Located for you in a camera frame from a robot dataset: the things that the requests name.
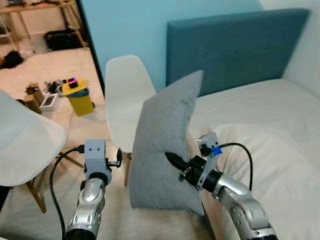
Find black case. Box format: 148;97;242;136
44;29;85;51

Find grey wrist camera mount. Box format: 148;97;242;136
196;132;223;192
83;139;112;176

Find small white box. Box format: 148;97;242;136
39;93;62;114

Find white plastic chair, wooden legs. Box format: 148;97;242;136
104;54;157;187
0;89;85;214

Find black bag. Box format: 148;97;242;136
1;50;25;70

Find brown cardboard box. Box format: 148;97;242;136
23;84;44;114

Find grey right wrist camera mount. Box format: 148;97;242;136
196;132;223;192

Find grey pillow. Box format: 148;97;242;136
129;70;206;217

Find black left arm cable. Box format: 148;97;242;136
49;145;86;237

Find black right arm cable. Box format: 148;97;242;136
218;142;255;191

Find wooden table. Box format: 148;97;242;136
0;0;87;52

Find yellow waste bin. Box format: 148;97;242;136
61;79;96;117

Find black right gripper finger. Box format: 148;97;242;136
164;151;189;174

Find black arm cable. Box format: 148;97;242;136
49;145;86;237
218;142;255;191

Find blue upholstered headboard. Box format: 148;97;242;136
165;7;311;98

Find black door frame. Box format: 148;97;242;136
75;0;106;96

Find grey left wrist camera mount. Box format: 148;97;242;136
83;139;112;176

